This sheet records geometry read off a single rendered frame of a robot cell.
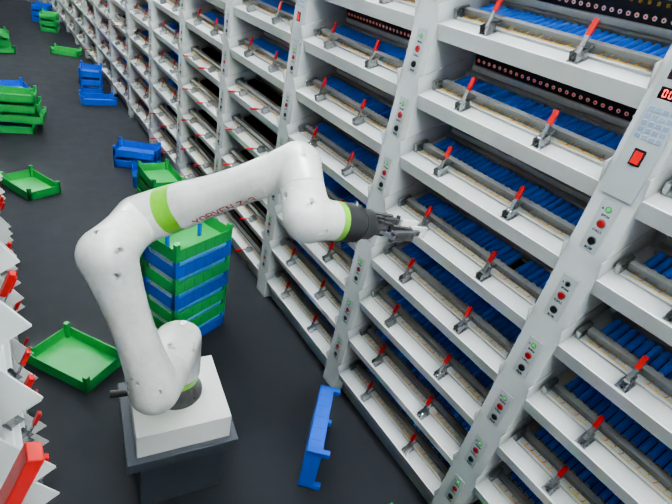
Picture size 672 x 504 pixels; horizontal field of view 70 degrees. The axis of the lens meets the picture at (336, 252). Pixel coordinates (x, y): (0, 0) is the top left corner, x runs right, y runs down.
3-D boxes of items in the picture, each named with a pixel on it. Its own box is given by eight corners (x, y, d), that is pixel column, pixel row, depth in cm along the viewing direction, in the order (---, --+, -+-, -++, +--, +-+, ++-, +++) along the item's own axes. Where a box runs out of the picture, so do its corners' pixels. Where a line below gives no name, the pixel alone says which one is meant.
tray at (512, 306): (523, 331, 126) (529, 308, 120) (385, 220, 166) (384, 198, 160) (574, 296, 133) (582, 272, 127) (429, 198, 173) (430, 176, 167)
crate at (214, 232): (176, 264, 185) (176, 246, 180) (142, 241, 193) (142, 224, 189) (232, 239, 207) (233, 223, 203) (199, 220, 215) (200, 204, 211)
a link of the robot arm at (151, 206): (120, 260, 117) (91, 217, 112) (143, 235, 128) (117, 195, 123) (183, 239, 112) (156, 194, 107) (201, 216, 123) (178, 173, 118)
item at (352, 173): (369, 208, 172) (367, 175, 163) (289, 144, 212) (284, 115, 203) (413, 186, 179) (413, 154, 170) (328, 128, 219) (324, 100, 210)
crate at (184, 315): (174, 326, 201) (174, 312, 197) (143, 303, 209) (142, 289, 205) (226, 297, 224) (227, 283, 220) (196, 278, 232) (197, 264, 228)
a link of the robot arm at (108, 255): (126, 425, 123) (51, 244, 96) (153, 379, 137) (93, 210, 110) (175, 427, 121) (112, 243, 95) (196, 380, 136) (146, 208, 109)
